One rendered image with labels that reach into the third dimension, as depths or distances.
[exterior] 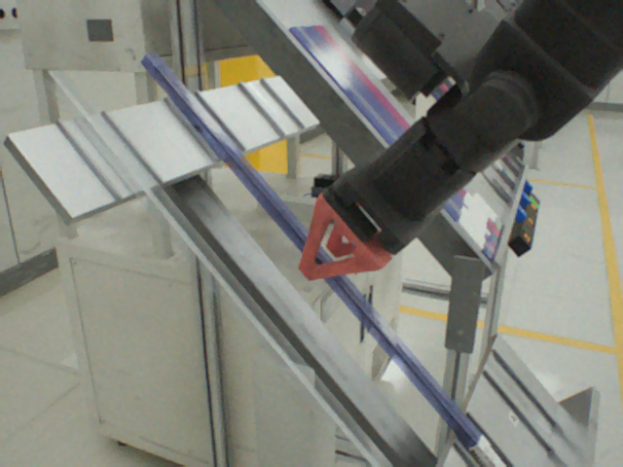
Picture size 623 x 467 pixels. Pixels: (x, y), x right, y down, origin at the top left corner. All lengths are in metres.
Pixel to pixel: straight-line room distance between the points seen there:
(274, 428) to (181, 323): 0.73
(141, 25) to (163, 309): 0.58
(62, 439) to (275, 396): 1.31
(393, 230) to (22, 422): 1.63
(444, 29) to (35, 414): 1.73
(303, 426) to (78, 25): 0.90
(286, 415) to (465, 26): 0.36
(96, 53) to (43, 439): 1.10
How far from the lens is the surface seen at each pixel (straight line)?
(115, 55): 1.16
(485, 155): 0.38
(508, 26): 0.30
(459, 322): 0.95
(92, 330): 1.47
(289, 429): 0.56
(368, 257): 0.40
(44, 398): 1.98
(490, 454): 0.51
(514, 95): 0.30
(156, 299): 1.28
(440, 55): 0.35
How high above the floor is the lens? 1.12
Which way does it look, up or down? 22 degrees down
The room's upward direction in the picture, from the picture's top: straight up
